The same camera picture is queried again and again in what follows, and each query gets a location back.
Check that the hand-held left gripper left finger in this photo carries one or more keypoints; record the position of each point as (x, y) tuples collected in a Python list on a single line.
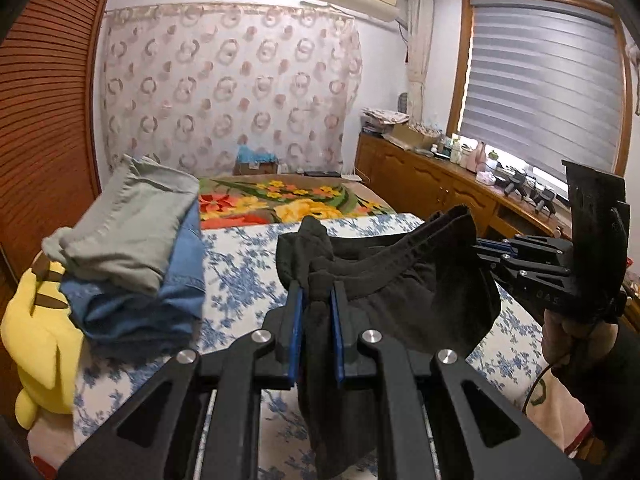
[(297, 330)]

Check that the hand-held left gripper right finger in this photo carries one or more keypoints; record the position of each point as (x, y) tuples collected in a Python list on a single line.
[(337, 330)]

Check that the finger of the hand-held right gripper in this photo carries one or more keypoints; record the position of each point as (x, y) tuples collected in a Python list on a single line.
[(515, 272), (500, 247)]

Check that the black pants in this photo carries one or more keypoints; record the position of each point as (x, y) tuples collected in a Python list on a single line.
[(400, 300)]

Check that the person's right forearm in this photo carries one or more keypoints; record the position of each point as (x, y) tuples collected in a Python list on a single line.
[(610, 390)]

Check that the folded grey-green pants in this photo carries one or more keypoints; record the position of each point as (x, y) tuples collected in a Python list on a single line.
[(130, 225)]

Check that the person's right hand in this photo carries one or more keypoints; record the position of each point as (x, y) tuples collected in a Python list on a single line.
[(565, 335)]

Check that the black device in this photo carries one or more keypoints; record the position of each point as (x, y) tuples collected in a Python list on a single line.
[(515, 182), (542, 200)]

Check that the pink crumpled cloth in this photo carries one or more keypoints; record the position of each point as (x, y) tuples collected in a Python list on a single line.
[(485, 177)]

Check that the blue floral white bedsheet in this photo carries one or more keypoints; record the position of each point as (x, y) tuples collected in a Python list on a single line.
[(240, 270)]

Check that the white bottle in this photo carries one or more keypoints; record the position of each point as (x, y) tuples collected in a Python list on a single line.
[(456, 150)]

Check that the wooden sideboard cabinet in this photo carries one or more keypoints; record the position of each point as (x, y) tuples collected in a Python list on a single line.
[(400, 175)]

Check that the colourful flower blanket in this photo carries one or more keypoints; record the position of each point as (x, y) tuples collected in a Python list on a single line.
[(300, 200)]

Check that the pink blanket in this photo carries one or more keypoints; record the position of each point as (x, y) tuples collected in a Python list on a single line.
[(555, 410)]

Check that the folded blue jeans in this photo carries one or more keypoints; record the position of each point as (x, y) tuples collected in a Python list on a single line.
[(140, 310)]

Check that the grey striped window blind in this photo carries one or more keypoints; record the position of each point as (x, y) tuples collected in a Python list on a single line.
[(540, 85)]

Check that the small cardboard box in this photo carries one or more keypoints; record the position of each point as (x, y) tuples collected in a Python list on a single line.
[(255, 168)]

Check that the dark oval fan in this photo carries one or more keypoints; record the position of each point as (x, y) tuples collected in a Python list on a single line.
[(403, 102)]

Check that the teal cloth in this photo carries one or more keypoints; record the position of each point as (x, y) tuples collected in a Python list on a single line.
[(252, 154)]

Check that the beige curtain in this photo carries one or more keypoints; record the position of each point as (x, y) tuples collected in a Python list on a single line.
[(419, 50)]

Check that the yellow plush toy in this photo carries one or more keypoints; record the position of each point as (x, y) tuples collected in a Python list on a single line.
[(40, 350)]

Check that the slatted wooden wardrobe door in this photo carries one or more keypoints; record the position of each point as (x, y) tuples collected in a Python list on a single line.
[(45, 110)]

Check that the wooden window frame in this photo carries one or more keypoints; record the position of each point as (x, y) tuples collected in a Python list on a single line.
[(459, 85)]

